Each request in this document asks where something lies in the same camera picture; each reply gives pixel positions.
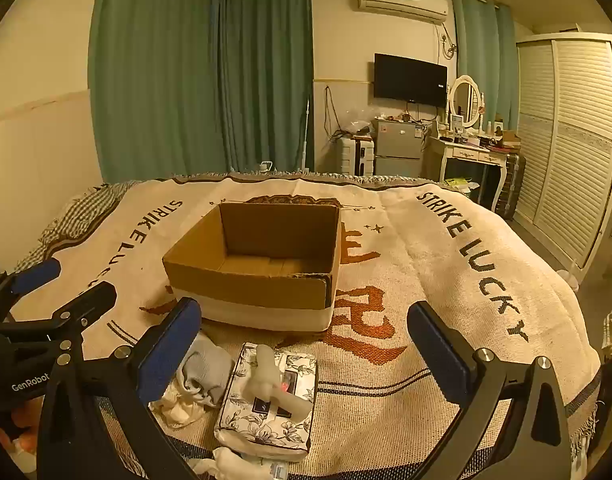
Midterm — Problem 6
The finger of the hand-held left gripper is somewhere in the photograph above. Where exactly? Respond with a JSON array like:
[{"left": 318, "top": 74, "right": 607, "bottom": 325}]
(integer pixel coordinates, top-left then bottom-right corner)
[
  {"left": 0, "top": 281, "right": 117, "bottom": 364},
  {"left": 0, "top": 258, "right": 62, "bottom": 322}
]

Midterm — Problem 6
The white cloth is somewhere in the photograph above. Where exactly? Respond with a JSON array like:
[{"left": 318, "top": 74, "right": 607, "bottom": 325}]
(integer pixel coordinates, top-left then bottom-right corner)
[{"left": 188, "top": 447, "right": 267, "bottom": 480}]

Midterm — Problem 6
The white dressing table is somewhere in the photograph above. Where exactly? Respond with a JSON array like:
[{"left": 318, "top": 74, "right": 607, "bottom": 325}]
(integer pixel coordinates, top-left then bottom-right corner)
[{"left": 426, "top": 135, "right": 518, "bottom": 213}]

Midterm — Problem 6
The dark suitcase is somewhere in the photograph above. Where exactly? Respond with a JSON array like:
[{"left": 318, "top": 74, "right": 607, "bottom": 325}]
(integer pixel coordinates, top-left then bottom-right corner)
[{"left": 501, "top": 152, "right": 527, "bottom": 218}]

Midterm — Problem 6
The cream printed blanket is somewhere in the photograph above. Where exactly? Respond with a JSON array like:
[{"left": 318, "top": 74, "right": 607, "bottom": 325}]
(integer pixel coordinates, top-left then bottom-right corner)
[{"left": 0, "top": 172, "right": 604, "bottom": 480}]

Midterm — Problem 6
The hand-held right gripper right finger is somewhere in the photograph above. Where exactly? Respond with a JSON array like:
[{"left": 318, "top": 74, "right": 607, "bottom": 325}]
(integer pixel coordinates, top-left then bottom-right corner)
[{"left": 407, "top": 301, "right": 572, "bottom": 480}]

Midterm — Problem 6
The white air conditioner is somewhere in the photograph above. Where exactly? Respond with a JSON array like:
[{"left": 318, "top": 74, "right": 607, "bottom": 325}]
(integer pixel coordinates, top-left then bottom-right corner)
[{"left": 356, "top": 0, "right": 449, "bottom": 24}]

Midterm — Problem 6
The cardboard box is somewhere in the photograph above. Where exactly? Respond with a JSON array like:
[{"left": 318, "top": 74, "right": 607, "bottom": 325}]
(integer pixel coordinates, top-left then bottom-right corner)
[{"left": 162, "top": 201, "right": 343, "bottom": 333}]

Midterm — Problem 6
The oval white vanity mirror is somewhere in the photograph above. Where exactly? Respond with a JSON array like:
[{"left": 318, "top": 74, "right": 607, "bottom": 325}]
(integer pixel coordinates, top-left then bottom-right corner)
[{"left": 448, "top": 74, "right": 483, "bottom": 129}]

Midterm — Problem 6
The black wall television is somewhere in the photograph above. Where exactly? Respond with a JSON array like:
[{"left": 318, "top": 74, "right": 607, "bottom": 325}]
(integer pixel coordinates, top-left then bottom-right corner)
[{"left": 373, "top": 53, "right": 448, "bottom": 107}]

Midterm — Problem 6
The wide green curtain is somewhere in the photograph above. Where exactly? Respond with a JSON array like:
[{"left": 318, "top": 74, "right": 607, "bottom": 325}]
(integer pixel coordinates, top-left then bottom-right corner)
[{"left": 88, "top": 0, "right": 221, "bottom": 183}]

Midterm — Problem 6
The grey mini fridge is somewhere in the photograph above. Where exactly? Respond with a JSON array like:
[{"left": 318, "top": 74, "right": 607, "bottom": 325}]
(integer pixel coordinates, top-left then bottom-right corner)
[{"left": 373, "top": 119, "right": 429, "bottom": 178}]

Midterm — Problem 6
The clear plastic bag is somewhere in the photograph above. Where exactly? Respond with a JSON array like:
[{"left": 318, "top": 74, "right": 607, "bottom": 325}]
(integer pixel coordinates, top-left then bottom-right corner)
[{"left": 343, "top": 120, "right": 375, "bottom": 139}]

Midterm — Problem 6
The grey sock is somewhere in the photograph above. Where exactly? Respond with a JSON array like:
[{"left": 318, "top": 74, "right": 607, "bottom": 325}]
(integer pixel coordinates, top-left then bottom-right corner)
[{"left": 178, "top": 335, "right": 237, "bottom": 408}]

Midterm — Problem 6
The checked bed sheet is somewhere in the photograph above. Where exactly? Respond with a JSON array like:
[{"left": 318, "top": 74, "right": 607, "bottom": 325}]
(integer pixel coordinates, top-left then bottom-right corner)
[{"left": 10, "top": 180, "right": 136, "bottom": 271}]

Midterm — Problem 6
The yellow green bag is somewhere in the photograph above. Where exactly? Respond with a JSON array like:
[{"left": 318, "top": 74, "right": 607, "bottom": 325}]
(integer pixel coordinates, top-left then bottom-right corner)
[{"left": 443, "top": 177, "right": 482, "bottom": 197}]

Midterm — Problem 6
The narrow green curtain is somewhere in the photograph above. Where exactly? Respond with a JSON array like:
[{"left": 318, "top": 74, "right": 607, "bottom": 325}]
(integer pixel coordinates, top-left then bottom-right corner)
[{"left": 451, "top": 0, "right": 518, "bottom": 131}]

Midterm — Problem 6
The cream sock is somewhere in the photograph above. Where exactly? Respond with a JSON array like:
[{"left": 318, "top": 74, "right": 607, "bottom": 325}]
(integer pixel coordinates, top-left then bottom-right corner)
[{"left": 148, "top": 380, "right": 213, "bottom": 428}]

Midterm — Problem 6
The white louvred wardrobe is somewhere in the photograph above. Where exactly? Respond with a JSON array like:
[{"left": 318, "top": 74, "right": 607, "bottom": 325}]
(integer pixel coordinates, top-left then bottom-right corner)
[{"left": 513, "top": 32, "right": 612, "bottom": 273}]

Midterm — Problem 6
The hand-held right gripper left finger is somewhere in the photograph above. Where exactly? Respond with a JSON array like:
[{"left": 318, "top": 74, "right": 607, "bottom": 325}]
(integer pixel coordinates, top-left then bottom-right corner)
[{"left": 38, "top": 296, "right": 203, "bottom": 480}]

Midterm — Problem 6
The black hanging cable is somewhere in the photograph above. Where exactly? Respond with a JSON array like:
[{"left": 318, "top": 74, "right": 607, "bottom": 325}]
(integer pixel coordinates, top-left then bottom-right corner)
[{"left": 323, "top": 85, "right": 343, "bottom": 142}]

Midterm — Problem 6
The white sock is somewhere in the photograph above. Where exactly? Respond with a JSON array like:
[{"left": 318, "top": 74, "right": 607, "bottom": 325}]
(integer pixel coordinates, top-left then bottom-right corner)
[{"left": 246, "top": 347, "right": 311, "bottom": 418}]

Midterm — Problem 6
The air conditioner hose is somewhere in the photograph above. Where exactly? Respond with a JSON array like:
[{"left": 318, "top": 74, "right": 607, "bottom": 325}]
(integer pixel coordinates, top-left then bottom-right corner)
[{"left": 438, "top": 21, "right": 460, "bottom": 62}]

